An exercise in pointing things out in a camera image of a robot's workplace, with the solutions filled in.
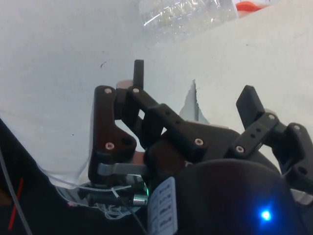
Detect red tray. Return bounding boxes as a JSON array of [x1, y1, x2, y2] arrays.
[[235, 0, 270, 12]]

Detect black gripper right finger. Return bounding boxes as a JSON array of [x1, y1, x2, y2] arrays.
[[224, 85, 313, 177]]

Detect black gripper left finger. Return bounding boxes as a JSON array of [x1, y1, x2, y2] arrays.
[[91, 59, 209, 163]]

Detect clear plastic bottle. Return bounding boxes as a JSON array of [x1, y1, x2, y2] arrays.
[[138, 0, 240, 38]]

